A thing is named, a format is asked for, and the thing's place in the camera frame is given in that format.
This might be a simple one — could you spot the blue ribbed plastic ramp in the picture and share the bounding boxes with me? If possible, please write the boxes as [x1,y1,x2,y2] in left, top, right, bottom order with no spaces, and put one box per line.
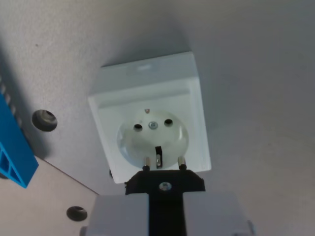
[0,93,40,189]

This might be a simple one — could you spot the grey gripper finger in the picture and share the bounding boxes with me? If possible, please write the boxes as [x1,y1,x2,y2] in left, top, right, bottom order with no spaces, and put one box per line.
[183,191,253,236]
[87,193,150,236]

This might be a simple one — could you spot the white wall socket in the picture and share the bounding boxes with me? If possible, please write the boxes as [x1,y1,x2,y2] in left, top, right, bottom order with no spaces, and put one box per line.
[88,51,212,184]

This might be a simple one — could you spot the black two-pin power plug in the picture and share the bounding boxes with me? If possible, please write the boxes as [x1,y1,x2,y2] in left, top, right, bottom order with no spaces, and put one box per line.
[124,156,206,236]

